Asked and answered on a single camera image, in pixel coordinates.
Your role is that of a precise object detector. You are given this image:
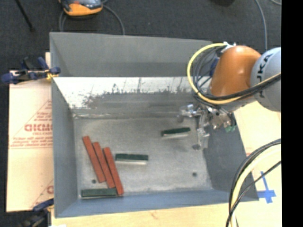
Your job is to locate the dark green flat block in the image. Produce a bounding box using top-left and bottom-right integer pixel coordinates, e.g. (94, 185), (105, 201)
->
(115, 153), (149, 162)
(80, 188), (118, 198)
(161, 127), (191, 138)

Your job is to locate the grey metal bin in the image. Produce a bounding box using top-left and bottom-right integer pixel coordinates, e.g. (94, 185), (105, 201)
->
(49, 31), (259, 218)

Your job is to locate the red-brown flat block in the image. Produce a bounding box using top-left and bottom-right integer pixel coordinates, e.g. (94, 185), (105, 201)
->
(102, 147), (125, 196)
(82, 136), (107, 183)
(92, 141), (116, 189)

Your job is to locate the brown cardboard board, red print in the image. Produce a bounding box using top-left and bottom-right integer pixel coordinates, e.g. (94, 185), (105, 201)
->
(6, 82), (55, 213)

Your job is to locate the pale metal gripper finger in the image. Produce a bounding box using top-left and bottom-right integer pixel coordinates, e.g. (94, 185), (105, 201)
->
(177, 104), (199, 123)
(192, 124), (210, 151)

